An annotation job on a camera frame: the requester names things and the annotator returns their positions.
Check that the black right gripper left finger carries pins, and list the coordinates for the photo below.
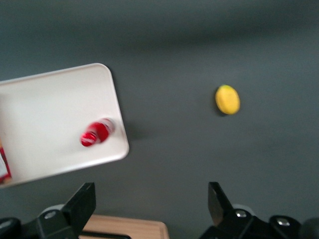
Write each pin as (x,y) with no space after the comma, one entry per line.
(78,207)

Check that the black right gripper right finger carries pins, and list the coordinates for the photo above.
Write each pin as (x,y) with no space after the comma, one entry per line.
(219,209)

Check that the red coke bottle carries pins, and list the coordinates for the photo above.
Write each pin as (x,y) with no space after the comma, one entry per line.
(97,132)

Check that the white rectangular tray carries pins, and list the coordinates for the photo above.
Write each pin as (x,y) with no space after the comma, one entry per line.
(49,112)

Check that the wooden board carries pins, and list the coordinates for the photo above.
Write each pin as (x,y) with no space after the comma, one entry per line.
(139,227)

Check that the red snack box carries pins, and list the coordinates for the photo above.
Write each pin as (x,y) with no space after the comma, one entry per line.
(3,164)

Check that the yellow lemon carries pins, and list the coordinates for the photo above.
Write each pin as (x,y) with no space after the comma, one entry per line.
(227,100)

